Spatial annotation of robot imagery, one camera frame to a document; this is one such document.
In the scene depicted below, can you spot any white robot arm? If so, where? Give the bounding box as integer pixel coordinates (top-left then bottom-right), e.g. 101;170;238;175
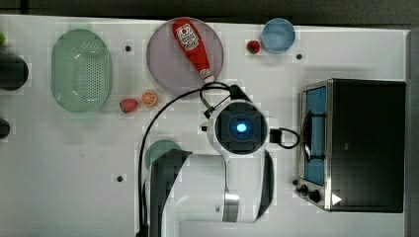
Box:
135;82;287;237

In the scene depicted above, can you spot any silver toaster oven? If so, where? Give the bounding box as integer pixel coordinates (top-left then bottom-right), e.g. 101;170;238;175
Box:
293;78;406;213

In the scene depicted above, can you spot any green mug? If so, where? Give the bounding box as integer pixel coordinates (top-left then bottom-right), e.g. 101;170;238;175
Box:
144;139;181;169

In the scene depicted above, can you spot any orange slice toy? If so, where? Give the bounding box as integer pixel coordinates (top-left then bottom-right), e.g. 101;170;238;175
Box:
139;90;158;107

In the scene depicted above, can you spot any grey round plate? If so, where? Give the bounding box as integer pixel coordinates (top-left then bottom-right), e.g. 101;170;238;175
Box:
146;18;224;95

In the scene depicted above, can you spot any small red strawberry toy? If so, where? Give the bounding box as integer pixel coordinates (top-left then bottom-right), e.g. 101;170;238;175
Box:
246;40;260;54

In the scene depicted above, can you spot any red ketchup bottle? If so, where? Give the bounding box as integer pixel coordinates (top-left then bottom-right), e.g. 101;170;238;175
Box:
172;18;215;83

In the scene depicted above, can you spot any blue cup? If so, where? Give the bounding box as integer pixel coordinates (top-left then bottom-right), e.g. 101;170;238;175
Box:
261;18;296;54

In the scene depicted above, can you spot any green oval colander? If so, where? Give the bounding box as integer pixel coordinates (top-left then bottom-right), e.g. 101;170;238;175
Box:
50;30;112;114

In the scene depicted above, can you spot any large black pot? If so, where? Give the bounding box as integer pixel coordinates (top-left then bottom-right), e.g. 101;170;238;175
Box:
0;54;29;91

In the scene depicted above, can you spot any small black pot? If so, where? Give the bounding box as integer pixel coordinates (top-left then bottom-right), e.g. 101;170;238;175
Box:
0;118;11;139

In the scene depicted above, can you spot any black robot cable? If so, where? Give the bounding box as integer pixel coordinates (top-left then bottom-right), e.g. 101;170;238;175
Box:
135;81;231;237

